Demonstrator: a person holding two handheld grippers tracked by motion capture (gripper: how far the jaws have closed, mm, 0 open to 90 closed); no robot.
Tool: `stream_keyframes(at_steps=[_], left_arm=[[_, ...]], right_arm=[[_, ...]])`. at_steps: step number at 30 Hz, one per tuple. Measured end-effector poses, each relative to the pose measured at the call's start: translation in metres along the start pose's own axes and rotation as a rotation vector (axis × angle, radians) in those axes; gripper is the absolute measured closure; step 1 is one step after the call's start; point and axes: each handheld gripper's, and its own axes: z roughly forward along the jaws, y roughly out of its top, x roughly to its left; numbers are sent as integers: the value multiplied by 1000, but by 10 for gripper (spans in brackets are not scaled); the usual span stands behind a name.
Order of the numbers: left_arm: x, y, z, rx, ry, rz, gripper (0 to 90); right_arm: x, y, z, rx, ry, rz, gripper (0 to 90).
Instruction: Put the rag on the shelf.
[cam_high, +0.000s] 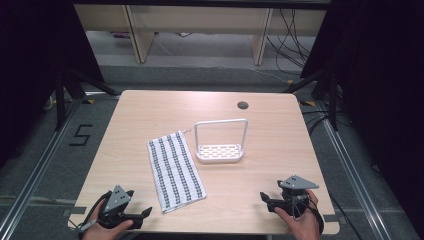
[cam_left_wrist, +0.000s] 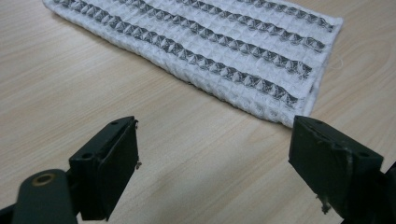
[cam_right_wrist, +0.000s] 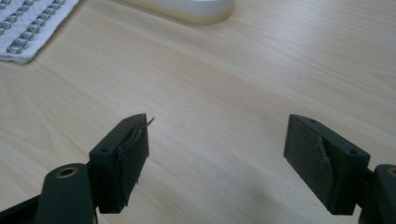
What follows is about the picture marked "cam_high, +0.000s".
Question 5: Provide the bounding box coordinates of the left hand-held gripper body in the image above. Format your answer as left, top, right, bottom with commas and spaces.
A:
97, 184, 145, 231

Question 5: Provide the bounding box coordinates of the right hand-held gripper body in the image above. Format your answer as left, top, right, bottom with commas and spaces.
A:
266, 175, 320, 218

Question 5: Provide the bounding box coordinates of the person's right hand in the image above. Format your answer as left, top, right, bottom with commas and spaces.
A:
273, 188, 322, 240

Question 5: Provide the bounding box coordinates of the person's left hand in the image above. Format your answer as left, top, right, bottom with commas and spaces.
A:
81, 199, 135, 240

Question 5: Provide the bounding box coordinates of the white checked striped towel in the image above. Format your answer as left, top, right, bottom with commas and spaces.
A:
146, 129, 208, 215

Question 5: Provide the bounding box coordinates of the black metal stand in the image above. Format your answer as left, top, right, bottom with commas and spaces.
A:
282, 65, 342, 132
53, 65, 120, 132

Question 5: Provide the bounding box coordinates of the dark curtain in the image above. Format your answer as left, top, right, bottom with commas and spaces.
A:
299, 0, 424, 233
0, 0, 106, 169

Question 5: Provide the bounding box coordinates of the beige wooden desk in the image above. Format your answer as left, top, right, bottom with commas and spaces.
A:
73, 3, 328, 66

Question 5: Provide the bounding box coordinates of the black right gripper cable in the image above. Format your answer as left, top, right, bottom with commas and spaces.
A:
291, 190, 325, 235

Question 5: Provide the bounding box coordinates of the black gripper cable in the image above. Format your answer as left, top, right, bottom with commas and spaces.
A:
291, 190, 325, 235
77, 189, 114, 234

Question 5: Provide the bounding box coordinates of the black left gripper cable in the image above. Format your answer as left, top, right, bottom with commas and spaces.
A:
77, 189, 114, 234

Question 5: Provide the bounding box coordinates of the black floor cable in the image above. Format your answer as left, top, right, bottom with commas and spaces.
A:
300, 109, 334, 136
329, 191, 365, 240

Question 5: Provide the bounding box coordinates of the aluminium floor rail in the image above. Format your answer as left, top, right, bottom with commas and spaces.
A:
319, 99, 396, 240
0, 98, 84, 240

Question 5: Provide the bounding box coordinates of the white rack with handle bar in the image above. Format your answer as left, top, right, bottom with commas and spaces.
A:
193, 118, 249, 164

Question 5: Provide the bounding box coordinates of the bundle of black cables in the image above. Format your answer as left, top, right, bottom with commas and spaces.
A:
265, 7, 317, 75

